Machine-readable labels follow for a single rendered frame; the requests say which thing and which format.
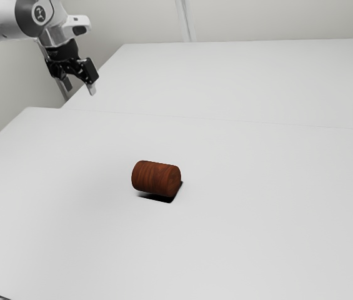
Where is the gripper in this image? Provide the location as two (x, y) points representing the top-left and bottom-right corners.
(43, 38), (99, 96)

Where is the brown wooden mug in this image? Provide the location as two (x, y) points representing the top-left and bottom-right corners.
(131, 160), (181, 198)

